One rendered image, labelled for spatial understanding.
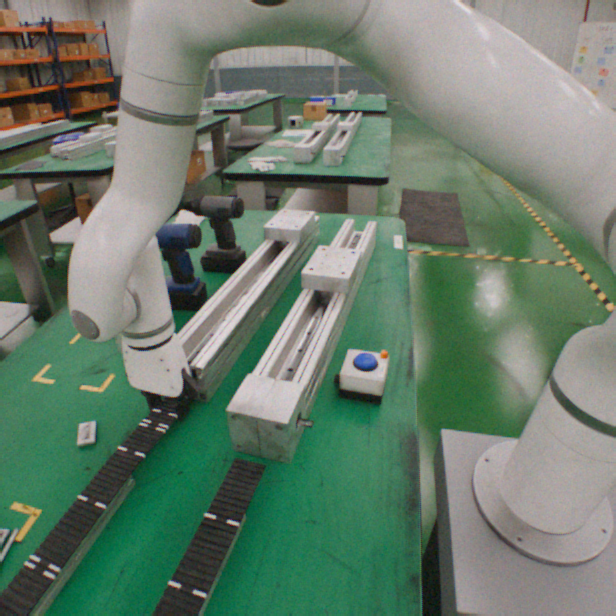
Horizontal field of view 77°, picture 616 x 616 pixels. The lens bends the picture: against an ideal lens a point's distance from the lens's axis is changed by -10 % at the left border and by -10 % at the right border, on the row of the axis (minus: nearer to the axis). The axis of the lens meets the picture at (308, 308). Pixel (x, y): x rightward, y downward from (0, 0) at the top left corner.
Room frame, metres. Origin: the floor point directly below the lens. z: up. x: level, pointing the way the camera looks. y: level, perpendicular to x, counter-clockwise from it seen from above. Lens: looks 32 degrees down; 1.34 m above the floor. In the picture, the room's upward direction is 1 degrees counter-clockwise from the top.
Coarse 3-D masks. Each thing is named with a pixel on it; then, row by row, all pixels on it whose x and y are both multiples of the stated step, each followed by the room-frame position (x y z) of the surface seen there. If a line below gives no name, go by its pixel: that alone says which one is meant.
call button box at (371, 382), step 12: (348, 360) 0.62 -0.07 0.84; (384, 360) 0.62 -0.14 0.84; (348, 372) 0.59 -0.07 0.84; (360, 372) 0.59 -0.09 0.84; (372, 372) 0.58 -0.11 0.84; (384, 372) 0.58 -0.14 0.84; (348, 384) 0.58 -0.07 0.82; (360, 384) 0.57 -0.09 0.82; (372, 384) 0.57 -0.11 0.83; (384, 384) 0.60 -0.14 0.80; (348, 396) 0.58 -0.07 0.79; (360, 396) 0.57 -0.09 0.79; (372, 396) 0.57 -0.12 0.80
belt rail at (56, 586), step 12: (132, 480) 0.39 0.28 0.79; (120, 492) 0.36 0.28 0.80; (120, 504) 0.35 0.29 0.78; (108, 516) 0.32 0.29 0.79; (96, 528) 0.30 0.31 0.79; (84, 540) 0.28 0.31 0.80; (84, 552) 0.27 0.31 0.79; (72, 564) 0.25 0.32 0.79; (60, 576) 0.23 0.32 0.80; (48, 588) 0.21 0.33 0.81; (60, 588) 0.22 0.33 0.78; (48, 600) 0.20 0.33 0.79; (36, 612) 0.18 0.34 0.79
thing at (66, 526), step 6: (60, 522) 0.30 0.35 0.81; (66, 522) 0.30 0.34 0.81; (72, 522) 0.30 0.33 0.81; (54, 528) 0.29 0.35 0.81; (60, 528) 0.29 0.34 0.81; (66, 528) 0.29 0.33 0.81; (72, 528) 0.29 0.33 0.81; (78, 528) 0.29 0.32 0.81; (84, 528) 0.29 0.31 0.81; (72, 534) 0.28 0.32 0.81; (78, 534) 0.28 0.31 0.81; (84, 534) 0.28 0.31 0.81
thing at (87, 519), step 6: (72, 510) 0.32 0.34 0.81; (78, 510) 0.32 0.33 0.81; (66, 516) 0.31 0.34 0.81; (72, 516) 0.31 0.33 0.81; (78, 516) 0.31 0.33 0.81; (84, 516) 0.31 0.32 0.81; (90, 516) 0.31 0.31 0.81; (96, 516) 0.31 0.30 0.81; (78, 522) 0.30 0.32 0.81; (84, 522) 0.30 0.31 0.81; (90, 522) 0.30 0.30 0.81; (90, 528) 0.29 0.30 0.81
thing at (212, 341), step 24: (312, 240) 1.26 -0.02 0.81; (264, 264) 1.06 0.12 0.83; (288, 264) 1.03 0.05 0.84; (240, 288) 0.90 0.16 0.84; (264, 288) 0.86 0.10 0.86; (216, 312) 0.78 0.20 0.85; (240, 312) 0.75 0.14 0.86; (264, 312) 0.85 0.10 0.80; (192, 336) 0.68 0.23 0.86; (216, 336) 0.67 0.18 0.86; (240, 336) 0.72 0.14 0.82; (192, 360) 0.63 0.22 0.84; (216, 360) 0.62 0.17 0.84; (216, 384) 0.61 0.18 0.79
